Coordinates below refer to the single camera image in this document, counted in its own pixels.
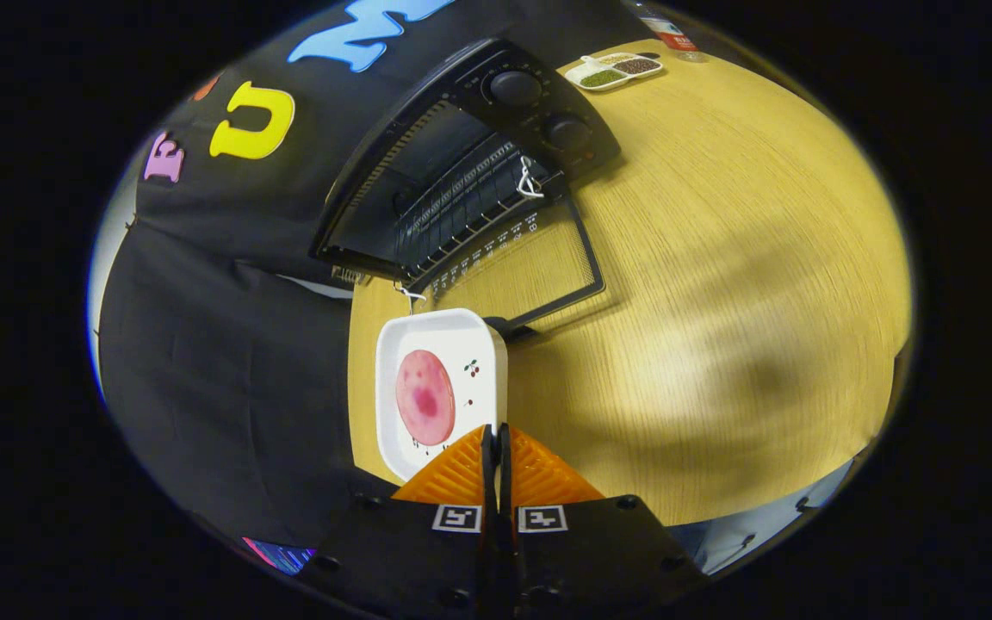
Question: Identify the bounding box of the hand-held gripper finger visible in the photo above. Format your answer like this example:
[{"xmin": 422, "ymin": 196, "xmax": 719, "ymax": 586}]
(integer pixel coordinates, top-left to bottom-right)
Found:
[
  {"xmin": 499, "ymin": 422, "xmax": 712, "ymax": 620},
  {"xmin": 302, "ymin": 424, "xmax": 497, "ymax": 620}
]

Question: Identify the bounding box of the white square plate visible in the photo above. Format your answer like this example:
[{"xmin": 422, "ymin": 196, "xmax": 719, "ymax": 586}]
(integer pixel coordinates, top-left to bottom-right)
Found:
[{"xmin": 375, "ymin": 308, "xmax": 509, "ymax": 483}]

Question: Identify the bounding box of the pink round food slice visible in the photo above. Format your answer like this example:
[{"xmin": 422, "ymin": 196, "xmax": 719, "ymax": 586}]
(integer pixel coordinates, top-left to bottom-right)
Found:
[{"xmin": 395, "ymin": 349, "xmax": 456, "ymax": 447}]

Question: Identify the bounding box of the black toaster oven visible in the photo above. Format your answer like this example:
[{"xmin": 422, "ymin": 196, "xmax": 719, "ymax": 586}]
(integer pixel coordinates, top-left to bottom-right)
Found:
[{"xmin": 309, "ymin": 37, "xmax": 623, "ymax": 341}]

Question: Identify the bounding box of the black backdrop cloth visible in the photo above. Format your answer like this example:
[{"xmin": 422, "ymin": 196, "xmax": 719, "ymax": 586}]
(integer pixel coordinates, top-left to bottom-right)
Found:
[{"xmin": 87, "ymin": 0, "xmax": 635, "ymax": 569}]

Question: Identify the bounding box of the white divided bean dish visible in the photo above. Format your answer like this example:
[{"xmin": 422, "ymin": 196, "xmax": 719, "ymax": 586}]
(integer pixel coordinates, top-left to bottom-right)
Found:
[{"xmin": 564, "ymin": 52, "xmax": 664, "ymax": 92}]

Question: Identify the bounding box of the red label water bottle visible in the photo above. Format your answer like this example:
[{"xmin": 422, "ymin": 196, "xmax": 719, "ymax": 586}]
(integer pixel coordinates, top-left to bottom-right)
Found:
[{"xmin": 634, "ymin": 0, "xmax": 708, "ymax": 63}]

